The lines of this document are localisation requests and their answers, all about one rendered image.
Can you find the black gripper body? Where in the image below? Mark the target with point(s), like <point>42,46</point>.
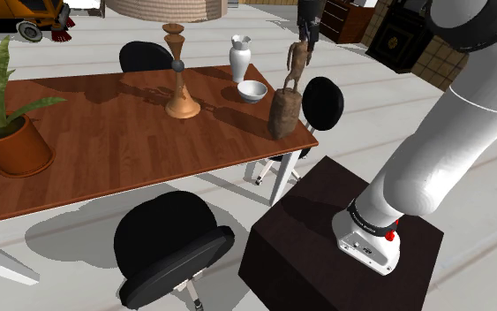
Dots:
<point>311,15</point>

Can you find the wooden lamp with woven shade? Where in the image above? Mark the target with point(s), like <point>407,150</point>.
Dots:
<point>182,103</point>

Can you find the dark wooden chest of drawers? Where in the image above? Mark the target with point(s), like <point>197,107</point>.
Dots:
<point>345,21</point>

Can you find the brown figure statue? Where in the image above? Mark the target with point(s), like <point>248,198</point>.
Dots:
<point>284,114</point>

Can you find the black cabinet with gold ornament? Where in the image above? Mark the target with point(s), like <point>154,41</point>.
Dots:
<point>398,41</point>

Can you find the white bowl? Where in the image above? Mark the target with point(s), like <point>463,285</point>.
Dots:
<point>252,90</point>

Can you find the dark brown robot stand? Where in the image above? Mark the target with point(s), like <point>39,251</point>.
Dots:
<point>299,258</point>

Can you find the white ceramic vase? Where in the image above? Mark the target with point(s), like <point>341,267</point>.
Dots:
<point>240,60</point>

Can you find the black office chair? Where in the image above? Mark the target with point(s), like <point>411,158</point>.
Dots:
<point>144,56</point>
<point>322,103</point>
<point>162,232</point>

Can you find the orange sweeper vehicle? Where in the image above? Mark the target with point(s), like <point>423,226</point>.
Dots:
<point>20,8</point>

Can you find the wooden table with white legs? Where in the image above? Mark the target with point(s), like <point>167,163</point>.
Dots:
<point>123,142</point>

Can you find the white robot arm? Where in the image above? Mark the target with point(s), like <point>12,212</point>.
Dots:
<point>446,142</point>

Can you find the green plant in terracotta pot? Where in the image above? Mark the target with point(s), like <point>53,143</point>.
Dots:
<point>13,148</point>

